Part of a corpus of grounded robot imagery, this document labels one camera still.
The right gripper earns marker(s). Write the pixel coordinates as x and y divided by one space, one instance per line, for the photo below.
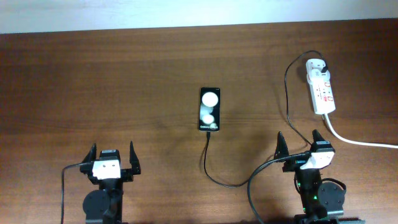
281 149

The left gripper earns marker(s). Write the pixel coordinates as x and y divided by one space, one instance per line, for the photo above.
127 173

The black smartphone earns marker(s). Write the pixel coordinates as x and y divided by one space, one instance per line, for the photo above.
209 110

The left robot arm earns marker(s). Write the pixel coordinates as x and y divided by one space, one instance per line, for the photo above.
105 205

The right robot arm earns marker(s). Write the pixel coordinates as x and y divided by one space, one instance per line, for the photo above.
322 198

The white USB charger plug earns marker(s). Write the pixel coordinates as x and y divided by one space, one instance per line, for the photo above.
317 75

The white power strip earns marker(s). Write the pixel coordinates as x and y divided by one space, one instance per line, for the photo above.
321 92

